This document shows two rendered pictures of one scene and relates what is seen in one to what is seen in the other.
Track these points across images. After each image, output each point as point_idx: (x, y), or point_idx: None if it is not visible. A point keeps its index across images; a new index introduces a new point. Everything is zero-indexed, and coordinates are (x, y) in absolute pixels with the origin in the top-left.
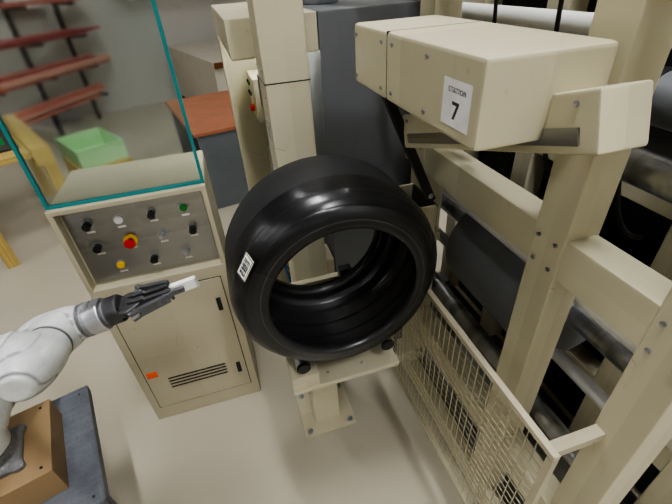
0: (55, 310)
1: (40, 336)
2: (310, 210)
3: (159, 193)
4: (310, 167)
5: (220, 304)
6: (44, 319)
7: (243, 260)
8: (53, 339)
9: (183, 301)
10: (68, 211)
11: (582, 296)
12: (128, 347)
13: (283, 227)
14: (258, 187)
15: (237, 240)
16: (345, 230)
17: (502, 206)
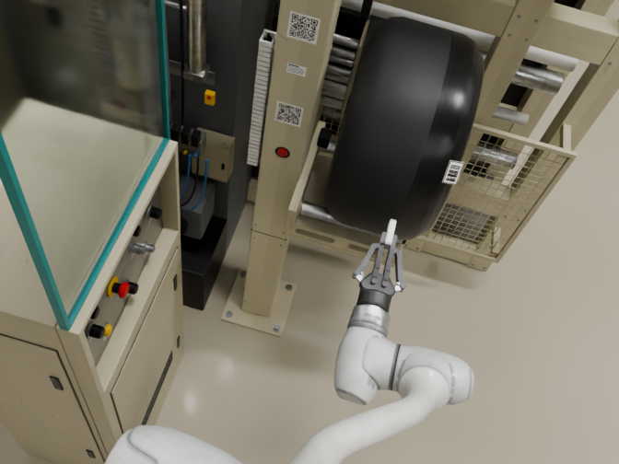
0: (361, 345)
1: (420, 352)
2: (475, 91)
3: (152, 191)
4: (419, 52)
5: (176, 282)
6: (377, 353)
7: (449, 168)
8: (420, 347)
9: (157, 312)
10: (95, 305)
11: (556, 49)
12: (121, 427)
13: (469, 119)
14: (390, 98)
15: (421, 157)
16: (240, 96)
17: (469, 2)
